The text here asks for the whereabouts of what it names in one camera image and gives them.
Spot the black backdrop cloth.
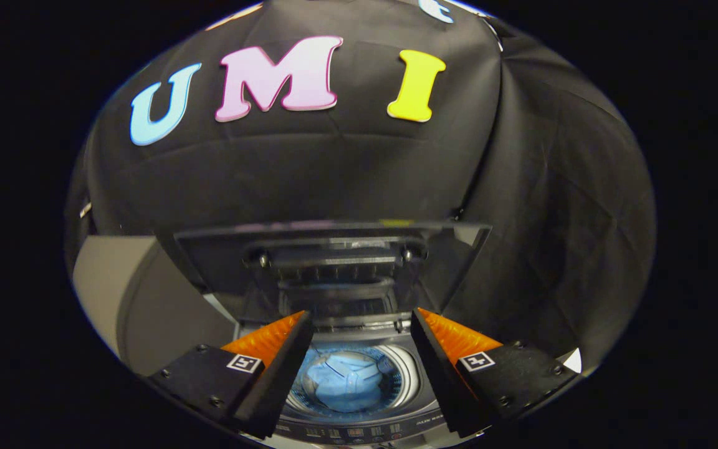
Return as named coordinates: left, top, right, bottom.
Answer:
left=65, top=0, right=657, bottom=375

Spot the grey washing machine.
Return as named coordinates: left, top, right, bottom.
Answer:
left=202, top=290, right=459, bottom=448

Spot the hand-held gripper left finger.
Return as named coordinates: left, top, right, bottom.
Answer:
left=147, top=310, right=315, bottom=440

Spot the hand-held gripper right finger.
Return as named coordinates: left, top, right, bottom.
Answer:
left=410, top=307, right=578, bottom=437

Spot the light blue polo shirt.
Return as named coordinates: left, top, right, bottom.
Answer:
left=300, top=350, right=398, bottom=413

